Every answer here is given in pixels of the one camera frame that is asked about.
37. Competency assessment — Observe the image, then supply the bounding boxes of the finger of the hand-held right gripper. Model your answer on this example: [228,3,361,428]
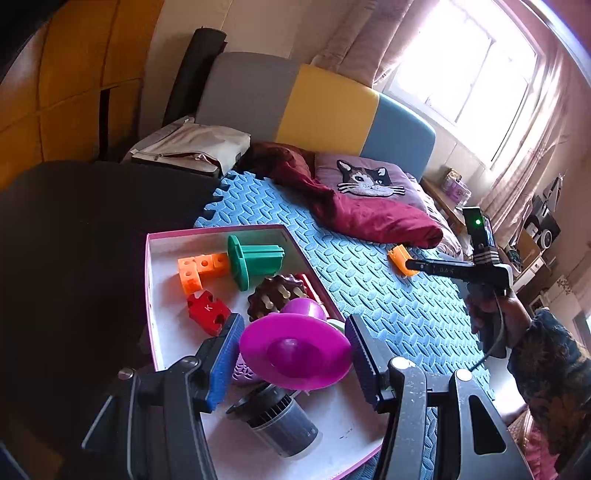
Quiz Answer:
[405,257,477,279]

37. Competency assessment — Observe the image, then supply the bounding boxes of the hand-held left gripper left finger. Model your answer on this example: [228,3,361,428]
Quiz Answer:
[81,312,246,480]

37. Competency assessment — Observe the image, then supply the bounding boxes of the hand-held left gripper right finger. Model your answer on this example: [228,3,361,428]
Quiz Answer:
[344,313,527,480]

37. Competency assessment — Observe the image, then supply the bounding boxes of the purple patterned egg toy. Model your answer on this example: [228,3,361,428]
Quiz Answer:
[232,354,260,387]

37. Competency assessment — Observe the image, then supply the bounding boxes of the orange plastic scoop piece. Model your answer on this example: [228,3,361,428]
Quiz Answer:
[387,244,422,278]

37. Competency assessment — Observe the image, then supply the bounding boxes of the red puzzle piece block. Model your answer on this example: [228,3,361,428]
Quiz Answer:
[187,289,230,337]

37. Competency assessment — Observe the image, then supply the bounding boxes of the purple funnel toy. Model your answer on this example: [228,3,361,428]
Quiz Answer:
[239,298,352,391]

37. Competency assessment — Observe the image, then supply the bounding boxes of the brown studded ball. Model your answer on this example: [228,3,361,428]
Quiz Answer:
[247,274,308,322]

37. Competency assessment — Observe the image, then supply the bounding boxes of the grey jar with black lid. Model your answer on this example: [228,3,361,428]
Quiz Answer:
[225,383,321,460]

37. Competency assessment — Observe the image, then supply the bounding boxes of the orange cube blocks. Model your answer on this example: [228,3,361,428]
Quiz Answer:
[178,253,230,295]

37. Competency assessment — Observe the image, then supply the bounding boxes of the pink cardboard box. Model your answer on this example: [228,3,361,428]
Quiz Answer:
[144,224,402,480]

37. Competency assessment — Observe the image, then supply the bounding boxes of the green flanged spool toy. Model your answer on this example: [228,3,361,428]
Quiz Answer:
[226,234,286,292]

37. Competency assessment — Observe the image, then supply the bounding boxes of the person's right hand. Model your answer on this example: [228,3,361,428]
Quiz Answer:
[463,285,533,348]

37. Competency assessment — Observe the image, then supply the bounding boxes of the pink duvet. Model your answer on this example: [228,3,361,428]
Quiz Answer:
[406,173,462,259]

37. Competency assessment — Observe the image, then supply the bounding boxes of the blue foam mat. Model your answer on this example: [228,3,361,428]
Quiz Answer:
[194,171,497,480]

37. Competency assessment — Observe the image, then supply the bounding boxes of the black stereo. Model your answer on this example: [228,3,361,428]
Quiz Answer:
[522,196,561,250]

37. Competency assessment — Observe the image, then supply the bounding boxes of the wooden bedside table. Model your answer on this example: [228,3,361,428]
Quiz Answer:
[421,178,467,232]

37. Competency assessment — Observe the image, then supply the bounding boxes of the small pink storage box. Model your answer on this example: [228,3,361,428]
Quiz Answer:
[442,167,472,204]

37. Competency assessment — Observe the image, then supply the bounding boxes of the maroon cloth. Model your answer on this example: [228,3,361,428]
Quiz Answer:
[249,142,445,248]

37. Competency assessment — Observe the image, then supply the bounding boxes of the purple cat pillow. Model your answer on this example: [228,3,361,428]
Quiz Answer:
[314,153,423,210]

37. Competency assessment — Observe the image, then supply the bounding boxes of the pink curtain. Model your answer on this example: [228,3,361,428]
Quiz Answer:
[309,0,416,88]
[480,41,591,241]

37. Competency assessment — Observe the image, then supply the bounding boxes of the window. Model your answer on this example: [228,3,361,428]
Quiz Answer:
[383,0,541,171]

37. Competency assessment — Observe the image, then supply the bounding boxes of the grey yellow blue headboard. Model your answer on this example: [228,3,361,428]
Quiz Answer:
[196,52,437,182]

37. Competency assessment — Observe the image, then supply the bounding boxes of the beige bag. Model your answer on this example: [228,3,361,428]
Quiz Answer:
[121,117,252,180]

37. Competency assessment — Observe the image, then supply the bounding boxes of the black rolled mat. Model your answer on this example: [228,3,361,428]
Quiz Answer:
[161,28,228,127]

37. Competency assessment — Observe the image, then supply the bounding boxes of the wooden wardrobe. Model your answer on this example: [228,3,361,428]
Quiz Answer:
[0,0,164,185]

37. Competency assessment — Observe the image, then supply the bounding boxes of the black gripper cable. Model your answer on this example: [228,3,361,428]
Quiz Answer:
[470,295,508,371]

